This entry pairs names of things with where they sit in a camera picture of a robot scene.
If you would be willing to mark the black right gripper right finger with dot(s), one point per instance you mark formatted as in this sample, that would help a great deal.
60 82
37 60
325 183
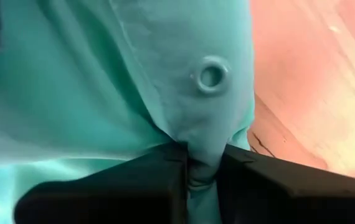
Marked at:
289 196

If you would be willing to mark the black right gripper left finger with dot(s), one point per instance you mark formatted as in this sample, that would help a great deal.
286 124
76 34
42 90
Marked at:
118 193

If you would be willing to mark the teal cloth with eyelet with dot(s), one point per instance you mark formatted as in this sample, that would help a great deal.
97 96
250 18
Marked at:
87 77

